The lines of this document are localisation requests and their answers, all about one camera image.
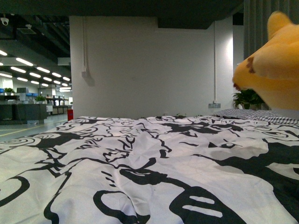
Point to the yellow plush toy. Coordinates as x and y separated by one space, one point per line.
273 70

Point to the red fire extinguisher box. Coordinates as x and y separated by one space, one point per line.
69 114

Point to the green potted plant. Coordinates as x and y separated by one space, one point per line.
246 98

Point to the black and white patterned bedsheet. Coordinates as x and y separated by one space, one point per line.
201 170

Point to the striped grey pillow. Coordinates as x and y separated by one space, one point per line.
260 115

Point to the dark office counter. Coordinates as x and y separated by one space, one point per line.
22 114

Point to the wall power socket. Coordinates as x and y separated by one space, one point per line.
214 105

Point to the white wall switch box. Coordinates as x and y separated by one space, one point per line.
85 74

